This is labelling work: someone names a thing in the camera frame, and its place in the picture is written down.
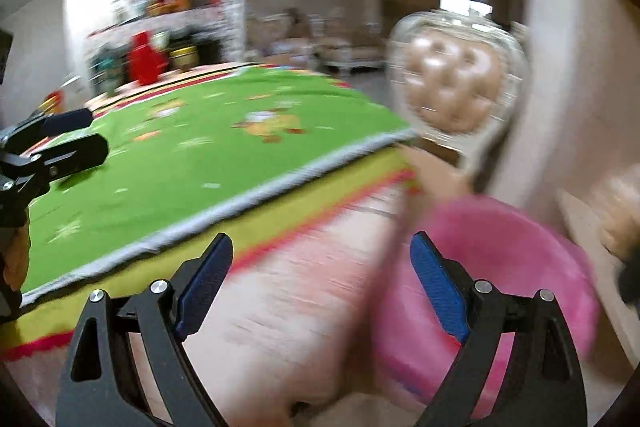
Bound beige carved sofa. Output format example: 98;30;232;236
247;7;388;74

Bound pink plastic basin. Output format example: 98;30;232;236
372;197;601;423

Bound clear glass jar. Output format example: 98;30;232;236
387;12;531;148

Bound floral lace piano cloth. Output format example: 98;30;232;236
85;2;231;54

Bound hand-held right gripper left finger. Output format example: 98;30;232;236
55;232;235;427

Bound window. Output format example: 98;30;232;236
440;0;494;18

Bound green snack bag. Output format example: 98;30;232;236
96;47;126;96

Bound small yellow-lid jar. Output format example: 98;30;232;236
170;46;199;70

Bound red thermos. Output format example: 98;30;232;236
126;31;169;86

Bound green printed cloth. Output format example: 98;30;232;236
20;66;418;308

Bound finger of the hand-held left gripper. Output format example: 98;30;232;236
0;108;94;148
0;133;110;188

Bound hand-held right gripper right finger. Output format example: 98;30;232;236
410;231;586;427

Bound person's left hand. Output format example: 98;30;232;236
0;227;32;295

